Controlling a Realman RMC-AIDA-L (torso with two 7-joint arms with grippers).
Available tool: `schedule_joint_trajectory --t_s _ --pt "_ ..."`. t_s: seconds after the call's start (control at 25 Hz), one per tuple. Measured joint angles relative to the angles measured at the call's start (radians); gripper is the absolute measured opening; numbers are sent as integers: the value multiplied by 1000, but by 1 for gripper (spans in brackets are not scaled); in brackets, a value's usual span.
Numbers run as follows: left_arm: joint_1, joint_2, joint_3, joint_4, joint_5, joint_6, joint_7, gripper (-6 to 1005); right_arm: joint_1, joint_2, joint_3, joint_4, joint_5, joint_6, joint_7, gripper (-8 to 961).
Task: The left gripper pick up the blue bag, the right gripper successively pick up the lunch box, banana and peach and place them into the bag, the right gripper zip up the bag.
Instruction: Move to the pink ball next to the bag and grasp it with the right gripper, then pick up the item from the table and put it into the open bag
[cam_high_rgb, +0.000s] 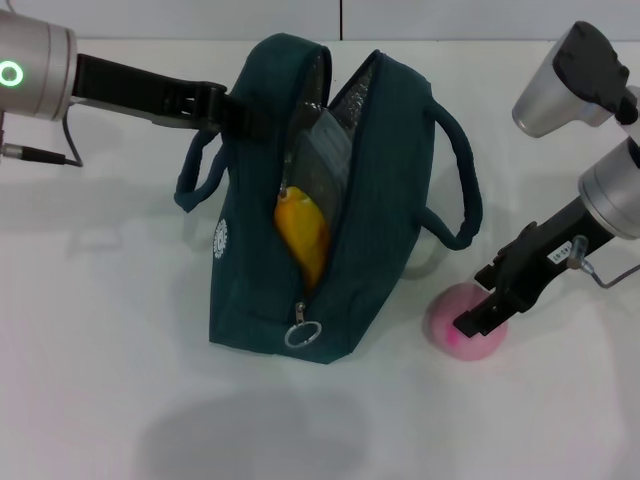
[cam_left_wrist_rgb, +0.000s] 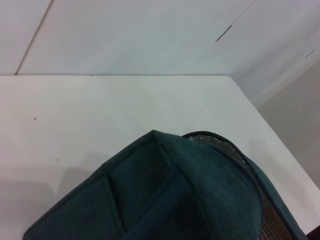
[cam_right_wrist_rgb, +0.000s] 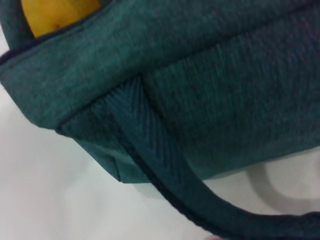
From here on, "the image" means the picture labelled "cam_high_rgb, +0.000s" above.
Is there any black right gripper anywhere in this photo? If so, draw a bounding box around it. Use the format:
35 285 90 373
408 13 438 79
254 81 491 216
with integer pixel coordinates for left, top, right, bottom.
453 197 609 339

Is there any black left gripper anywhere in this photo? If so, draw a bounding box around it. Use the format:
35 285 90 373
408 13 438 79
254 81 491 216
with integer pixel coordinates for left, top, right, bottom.
69 52 281 141

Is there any pink peach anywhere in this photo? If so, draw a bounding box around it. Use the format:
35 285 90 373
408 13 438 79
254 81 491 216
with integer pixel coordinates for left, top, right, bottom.
424 282 510 362

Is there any clear plastic lunch box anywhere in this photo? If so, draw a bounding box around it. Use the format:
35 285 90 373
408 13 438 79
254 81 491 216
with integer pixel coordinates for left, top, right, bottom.
284 102 354 211

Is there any yellow banana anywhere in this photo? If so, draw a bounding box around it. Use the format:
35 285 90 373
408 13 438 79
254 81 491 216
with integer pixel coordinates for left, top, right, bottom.
273 185 332 292

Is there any dark teal insulated lunch bag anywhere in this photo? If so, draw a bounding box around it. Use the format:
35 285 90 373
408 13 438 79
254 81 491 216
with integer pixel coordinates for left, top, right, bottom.
173 33 484 366

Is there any left arm grey cable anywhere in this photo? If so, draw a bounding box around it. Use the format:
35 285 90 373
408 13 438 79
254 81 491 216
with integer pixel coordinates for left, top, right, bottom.
0 105 84 169

